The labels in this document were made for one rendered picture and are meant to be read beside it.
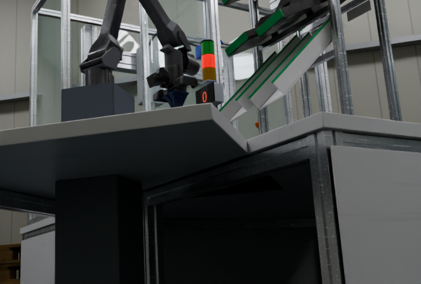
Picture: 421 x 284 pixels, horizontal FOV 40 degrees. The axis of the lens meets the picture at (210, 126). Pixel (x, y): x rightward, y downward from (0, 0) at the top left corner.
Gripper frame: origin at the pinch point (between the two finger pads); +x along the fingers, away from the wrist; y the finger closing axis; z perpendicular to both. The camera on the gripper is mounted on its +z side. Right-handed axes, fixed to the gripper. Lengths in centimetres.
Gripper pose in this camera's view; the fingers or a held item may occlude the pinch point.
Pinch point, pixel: (175, 105)
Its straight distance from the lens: 176.3
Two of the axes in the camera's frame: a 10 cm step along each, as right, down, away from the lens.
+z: -8.5, -0.8, -5.2
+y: 5.3, -2.4, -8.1
